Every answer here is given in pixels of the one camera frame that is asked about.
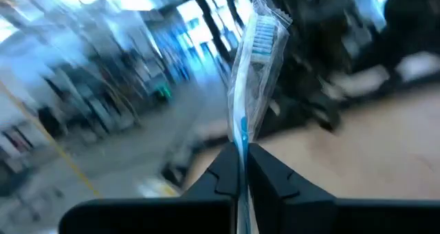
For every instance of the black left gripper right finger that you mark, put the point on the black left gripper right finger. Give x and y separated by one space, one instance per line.
275 199

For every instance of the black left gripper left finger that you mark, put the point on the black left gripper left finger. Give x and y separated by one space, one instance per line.
223 179

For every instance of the blue toothbrush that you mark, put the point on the blue toothbrush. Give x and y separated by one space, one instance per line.
244 124

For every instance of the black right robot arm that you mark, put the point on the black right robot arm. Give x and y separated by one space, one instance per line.
309 55

